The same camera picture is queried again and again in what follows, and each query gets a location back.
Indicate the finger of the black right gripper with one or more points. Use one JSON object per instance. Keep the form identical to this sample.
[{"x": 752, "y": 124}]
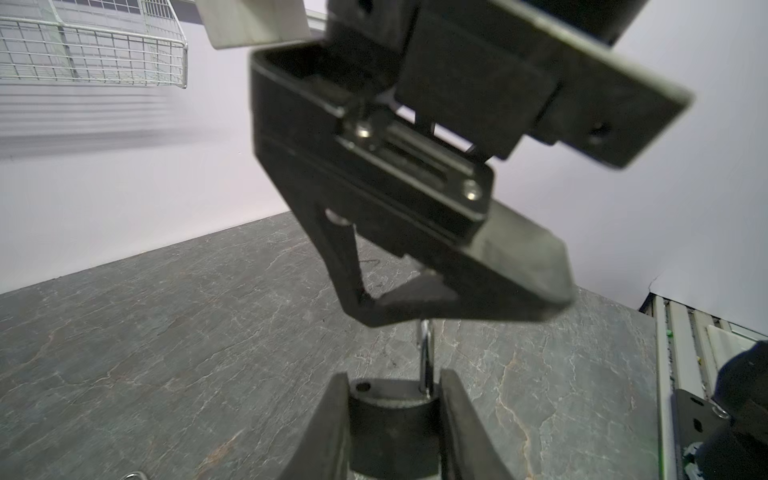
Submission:
[{"x": 404, "y": 223}]

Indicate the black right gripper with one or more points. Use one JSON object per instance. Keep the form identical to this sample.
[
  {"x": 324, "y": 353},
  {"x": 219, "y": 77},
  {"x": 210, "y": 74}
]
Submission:
[{"x": 492, "y": 72}]

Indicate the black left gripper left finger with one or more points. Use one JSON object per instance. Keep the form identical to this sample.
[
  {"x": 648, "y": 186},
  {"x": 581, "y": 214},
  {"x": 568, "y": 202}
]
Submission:
[{"x": 324, "y": 450}]

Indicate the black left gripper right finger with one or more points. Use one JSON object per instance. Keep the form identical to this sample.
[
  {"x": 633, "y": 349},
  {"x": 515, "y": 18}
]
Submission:
[{"x": 466, "y": 449}]

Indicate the dark grey padlock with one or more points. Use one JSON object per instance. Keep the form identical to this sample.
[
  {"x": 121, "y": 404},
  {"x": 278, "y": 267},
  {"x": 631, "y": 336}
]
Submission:
[{"x": 395, "y": 426}]

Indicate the blue padlock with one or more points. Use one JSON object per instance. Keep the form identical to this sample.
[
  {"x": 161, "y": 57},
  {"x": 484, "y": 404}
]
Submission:
[{"x": 135, "y": 475}]

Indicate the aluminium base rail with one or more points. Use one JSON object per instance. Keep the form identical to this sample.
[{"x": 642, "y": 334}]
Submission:
[{"x": 712, "y": 394}]

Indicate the white wire wall basket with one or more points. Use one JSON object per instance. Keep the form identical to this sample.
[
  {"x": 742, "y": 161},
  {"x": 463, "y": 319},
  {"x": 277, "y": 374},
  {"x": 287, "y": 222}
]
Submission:
[{"x": 115, "y": 43}]

